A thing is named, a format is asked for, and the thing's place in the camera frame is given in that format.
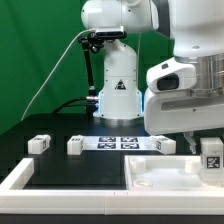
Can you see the fiducial marker sheet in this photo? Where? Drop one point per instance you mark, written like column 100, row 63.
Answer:
column 116, row 143

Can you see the white square tabletop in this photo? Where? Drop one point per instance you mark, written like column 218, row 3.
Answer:
column 169, row 173

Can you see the silver base camera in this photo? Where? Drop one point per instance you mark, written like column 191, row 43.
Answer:
column 111, row 32

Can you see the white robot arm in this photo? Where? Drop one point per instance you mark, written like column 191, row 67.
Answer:
column 197, row 28

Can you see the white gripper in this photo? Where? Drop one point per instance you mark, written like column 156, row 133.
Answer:
column 177, row 111

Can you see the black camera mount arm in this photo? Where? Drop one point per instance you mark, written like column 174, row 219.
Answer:
column 92, row 92

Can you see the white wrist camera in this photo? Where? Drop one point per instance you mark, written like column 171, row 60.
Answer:
column 171, row 76

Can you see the white U-shaped fence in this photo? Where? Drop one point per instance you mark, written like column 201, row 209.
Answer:
column 15, row 199

